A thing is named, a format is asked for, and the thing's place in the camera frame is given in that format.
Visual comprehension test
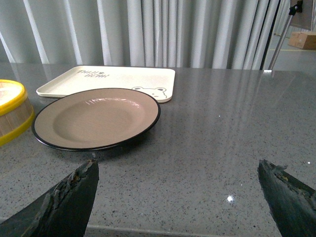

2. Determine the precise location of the cardboard box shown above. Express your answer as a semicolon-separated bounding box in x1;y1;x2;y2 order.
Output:
288;32;316;50

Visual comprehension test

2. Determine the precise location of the brown plate with black rim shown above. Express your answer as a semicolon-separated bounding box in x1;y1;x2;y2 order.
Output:
32;88;160;151

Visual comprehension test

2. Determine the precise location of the grey pleated curtain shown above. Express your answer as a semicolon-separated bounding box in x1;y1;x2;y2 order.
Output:
0;0;289;70

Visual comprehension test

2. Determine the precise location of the yellow rimmed bamboo steamer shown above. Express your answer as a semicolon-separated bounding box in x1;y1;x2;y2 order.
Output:
0;79;35;145

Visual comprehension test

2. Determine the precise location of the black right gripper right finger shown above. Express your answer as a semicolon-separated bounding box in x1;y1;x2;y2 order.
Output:
258;159;316;237

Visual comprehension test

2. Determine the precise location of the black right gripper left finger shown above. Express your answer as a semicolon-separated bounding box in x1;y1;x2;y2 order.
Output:
0;159;99;237

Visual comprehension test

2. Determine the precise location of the metal tripod leg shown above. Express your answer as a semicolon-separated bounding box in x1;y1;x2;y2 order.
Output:
268;0;303;71

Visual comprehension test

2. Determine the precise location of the cream bear serving tray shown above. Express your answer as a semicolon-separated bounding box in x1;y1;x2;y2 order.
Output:
37;66;175;103

